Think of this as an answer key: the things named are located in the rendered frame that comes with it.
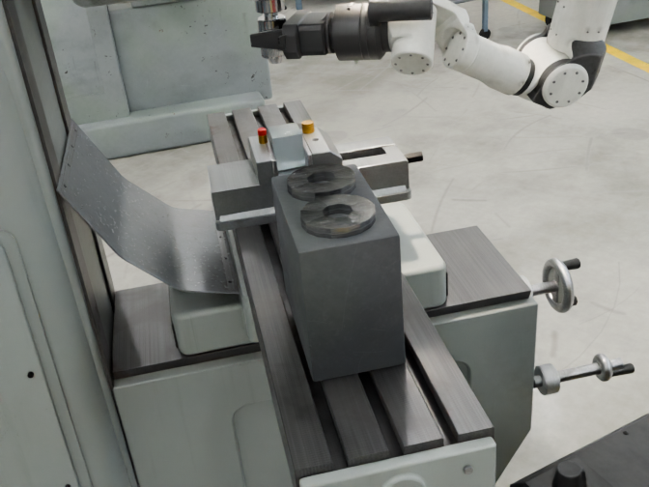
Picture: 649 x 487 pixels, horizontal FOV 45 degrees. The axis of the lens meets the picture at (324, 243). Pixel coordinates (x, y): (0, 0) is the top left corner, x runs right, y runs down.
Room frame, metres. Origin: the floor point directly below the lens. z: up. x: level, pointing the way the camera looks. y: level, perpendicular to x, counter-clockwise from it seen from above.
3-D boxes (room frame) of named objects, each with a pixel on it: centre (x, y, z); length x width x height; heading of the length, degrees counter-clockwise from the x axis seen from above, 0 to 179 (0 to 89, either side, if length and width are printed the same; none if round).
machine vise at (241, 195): (1.29, 0.02, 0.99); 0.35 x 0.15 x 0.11; 99
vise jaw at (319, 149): (1.29, -0.01, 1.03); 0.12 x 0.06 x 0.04; 9
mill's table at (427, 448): (1.23, 0.04, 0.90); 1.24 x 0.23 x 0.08; 9
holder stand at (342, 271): (0.88, -0.01, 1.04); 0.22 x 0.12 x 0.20; 9
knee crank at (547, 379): (1.23, -0.50, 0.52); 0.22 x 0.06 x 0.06; 99
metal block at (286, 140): (1.29, 0.05, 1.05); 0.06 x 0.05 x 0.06; 9
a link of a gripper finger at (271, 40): (1.26, 0.06, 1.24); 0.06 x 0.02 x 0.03; 74
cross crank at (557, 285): (1.37, -0.44, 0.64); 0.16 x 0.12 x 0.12; 99
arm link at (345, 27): (1.26, -0.04, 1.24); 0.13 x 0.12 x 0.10; 164
